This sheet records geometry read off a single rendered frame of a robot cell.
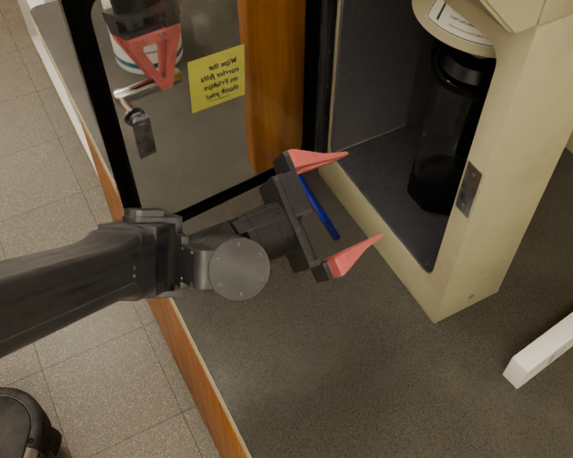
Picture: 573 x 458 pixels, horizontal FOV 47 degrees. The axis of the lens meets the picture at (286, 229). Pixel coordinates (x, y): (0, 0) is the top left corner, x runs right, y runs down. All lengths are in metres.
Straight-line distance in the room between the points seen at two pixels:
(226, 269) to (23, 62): 2.52
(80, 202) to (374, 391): 1.68
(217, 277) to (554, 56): 0.35
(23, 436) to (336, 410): 1.00
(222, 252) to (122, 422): 1.36
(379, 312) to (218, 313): 0.22
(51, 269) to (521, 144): 0.46
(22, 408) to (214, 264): 1.20
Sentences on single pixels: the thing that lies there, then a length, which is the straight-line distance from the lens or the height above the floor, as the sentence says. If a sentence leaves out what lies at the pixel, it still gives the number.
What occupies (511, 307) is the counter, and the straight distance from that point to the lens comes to 0.97.
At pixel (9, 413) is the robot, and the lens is 1.73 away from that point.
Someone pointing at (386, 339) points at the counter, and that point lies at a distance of 0.90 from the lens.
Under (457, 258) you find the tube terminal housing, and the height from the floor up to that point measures 1.09.
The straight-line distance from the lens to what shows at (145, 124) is 0.78.
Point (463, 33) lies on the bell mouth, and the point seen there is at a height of 1.33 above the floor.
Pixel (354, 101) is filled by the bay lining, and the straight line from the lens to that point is 0.95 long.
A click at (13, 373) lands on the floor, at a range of 2.07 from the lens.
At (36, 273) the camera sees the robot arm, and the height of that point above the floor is 1.39.
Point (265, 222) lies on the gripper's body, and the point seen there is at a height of 1.21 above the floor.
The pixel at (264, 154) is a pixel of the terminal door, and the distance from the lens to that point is 0.95.
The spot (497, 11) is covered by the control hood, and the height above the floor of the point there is 1.44.
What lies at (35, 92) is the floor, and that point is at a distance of 2.87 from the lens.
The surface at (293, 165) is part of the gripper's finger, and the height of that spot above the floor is 1.24.
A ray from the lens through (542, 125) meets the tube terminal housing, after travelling 0.70.
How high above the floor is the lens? 1.72
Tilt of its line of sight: 52 degrees down
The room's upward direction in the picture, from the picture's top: straight up
